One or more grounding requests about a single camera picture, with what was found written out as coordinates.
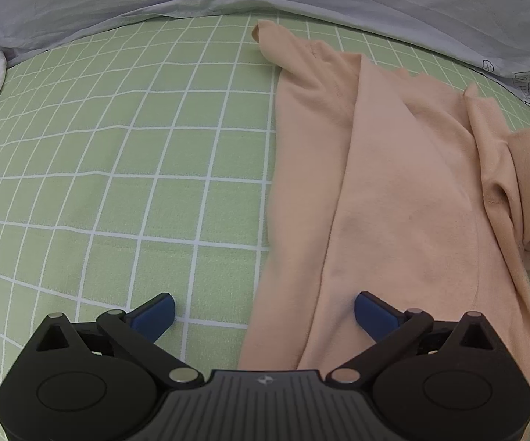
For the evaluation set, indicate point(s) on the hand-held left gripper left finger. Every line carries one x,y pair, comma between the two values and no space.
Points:
155,318

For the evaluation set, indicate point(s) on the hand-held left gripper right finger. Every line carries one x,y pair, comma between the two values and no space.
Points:
375,319

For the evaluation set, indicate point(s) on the beige long-sleeve shirt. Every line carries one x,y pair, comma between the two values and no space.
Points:
407,170

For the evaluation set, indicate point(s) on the green checked bed sheet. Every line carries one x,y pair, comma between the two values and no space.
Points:
131,170

